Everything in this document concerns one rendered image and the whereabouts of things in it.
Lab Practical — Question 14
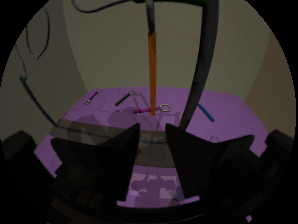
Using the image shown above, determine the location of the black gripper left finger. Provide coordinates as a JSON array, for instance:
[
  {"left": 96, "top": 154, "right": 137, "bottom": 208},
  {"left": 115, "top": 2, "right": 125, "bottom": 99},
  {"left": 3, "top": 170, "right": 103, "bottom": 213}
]
[{"left": 51, "top": 124, "right": 141, "bottom": 201}]

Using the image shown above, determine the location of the blue handle with grey loop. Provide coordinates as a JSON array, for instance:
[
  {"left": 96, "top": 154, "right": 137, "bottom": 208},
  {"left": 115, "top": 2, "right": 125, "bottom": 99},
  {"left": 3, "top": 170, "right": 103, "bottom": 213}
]
[{"left": 198, "top": 101, "right": 214, "bottom": 121}]

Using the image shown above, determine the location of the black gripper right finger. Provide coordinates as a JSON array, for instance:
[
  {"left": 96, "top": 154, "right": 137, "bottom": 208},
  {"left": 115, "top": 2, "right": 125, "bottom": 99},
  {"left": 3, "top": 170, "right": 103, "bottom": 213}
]
[{"left": 165, "top": 123, "right": 255, "bottom": 200}]

